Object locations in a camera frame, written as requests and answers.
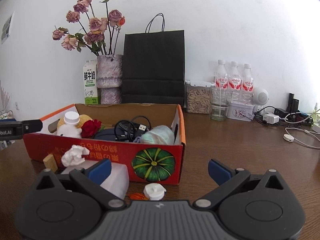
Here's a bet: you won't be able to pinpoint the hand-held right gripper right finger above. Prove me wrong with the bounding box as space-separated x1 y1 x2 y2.
192 159 285 210

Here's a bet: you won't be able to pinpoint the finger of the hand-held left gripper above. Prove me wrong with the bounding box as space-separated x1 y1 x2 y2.
22 119 43 135

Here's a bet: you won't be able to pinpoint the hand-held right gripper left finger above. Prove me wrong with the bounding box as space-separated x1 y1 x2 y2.
34 159 125 210

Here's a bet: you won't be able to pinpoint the red cardboard box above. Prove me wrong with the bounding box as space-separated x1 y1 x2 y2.
23 103 186 186

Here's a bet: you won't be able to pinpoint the translucent plastic container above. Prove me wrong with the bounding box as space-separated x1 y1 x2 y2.
61 163 130 200

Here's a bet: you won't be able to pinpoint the navy zip pouch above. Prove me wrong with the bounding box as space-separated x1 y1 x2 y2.
93 128 118 141

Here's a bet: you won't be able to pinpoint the yellow white plush toy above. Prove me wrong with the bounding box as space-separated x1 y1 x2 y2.
56 114 93 138

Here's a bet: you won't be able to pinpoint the white fluted-lid bottle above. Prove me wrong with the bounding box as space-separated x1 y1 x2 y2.
63 111 80 126

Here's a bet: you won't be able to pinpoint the red artificial rose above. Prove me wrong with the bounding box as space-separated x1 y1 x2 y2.
80 119 103 139

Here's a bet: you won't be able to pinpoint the grey braided cable coil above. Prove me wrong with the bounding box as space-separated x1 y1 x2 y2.
114 120 137 142

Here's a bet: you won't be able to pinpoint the light green bundle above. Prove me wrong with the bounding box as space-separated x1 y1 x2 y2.
141 125 175 146

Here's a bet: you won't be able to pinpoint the small crumpled white tissue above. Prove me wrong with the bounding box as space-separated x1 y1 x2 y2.
61 145 90 167

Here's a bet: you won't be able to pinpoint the small wooden block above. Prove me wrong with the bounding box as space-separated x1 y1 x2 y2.
43 154 59 173

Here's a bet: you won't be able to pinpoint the white round cap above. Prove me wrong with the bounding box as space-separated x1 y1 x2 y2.
143 183 167 201

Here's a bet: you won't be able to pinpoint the white printed tin box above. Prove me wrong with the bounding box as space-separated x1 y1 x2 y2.
226 100 255 122

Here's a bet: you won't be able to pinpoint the clear drinking glass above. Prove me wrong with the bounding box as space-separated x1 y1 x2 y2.
209 87 232 121

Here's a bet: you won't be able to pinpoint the green white milk carton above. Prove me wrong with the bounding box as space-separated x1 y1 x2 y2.
83 60 98 105

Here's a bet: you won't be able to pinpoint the white charger block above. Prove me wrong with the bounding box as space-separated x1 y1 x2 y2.
263 113 279 125

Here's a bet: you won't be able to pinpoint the clear jar of seeds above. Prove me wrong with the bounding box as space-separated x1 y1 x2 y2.
185 80 212 115

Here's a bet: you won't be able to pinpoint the white round speaker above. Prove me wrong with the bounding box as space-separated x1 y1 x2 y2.
252 87 269 107

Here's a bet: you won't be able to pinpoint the purple textured vase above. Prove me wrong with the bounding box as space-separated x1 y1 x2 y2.
96 54 124 105

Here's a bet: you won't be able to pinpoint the red label water bottle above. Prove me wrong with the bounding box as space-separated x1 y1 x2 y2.
228 61 242 91
241 63 254 93
214 60 229 90

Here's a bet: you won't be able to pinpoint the black upright device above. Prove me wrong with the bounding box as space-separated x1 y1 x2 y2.
288 93 300 113

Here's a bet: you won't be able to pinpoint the black paper bag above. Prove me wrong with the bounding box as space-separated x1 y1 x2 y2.
121 13 186 105

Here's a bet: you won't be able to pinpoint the dried pink roses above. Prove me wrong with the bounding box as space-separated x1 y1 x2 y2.
52 0 126 57

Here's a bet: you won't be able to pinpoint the metal wire rack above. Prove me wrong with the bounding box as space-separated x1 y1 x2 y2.
0 110 16 122

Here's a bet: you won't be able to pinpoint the purple plant wall decal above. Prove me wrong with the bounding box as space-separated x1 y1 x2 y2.
0 80 12 111

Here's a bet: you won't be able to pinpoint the orange string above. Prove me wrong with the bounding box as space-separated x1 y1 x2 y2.
127 192 150 201

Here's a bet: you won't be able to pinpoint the white puck charger cable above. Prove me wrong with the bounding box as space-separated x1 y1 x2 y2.
283 127 320 149

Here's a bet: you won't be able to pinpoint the wall poster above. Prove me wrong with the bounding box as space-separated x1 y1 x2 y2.
0 11 15 44

